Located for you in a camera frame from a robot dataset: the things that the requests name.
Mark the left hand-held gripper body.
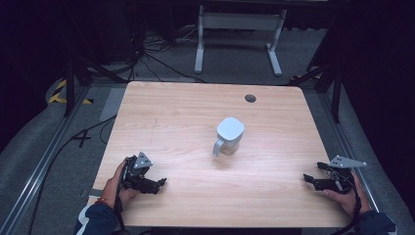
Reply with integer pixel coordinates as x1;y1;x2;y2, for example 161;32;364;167
122;151;155;194

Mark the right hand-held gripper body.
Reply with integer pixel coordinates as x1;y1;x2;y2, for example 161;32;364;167
314;155;368;196

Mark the person's right hand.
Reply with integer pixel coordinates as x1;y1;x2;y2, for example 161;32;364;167
322;171;372;217

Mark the person's left hand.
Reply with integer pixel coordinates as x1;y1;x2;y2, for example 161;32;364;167
101;158;141;209

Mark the black metal stand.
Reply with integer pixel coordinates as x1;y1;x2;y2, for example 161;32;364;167
287;60;345;124
62;53;129;118

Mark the clear pitcher with white lid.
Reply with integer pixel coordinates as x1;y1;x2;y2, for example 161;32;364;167
211;117;246;158

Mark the yellow black hazard tape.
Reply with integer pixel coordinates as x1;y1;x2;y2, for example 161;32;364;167
47;78;95;106

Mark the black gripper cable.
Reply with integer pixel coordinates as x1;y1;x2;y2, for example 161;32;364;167
329;166;364;235
113;158;129;231

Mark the aluminium floor rail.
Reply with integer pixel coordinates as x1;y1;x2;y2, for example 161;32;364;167
0;85;90;235
317;91;381;213

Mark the red bracelet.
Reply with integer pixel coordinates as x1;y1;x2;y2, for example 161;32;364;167
95;197;114;210

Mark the black floor cable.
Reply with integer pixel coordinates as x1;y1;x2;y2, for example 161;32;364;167
26;114;118;235

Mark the bundle of black floor cables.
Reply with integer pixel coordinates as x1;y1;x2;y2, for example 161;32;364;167
126;25;209;84

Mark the white desk frame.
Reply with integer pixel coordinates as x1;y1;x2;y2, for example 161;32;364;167
194;3;289;77

